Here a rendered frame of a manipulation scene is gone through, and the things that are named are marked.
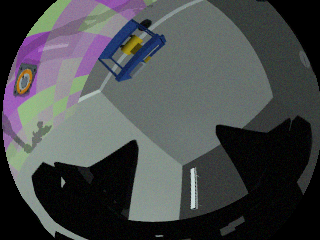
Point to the orange round plate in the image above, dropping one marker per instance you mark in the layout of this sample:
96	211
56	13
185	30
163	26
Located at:
27	73

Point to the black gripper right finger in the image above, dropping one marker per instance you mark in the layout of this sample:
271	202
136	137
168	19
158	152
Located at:
251	152

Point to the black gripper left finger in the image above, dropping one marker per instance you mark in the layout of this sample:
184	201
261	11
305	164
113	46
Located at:
110	180

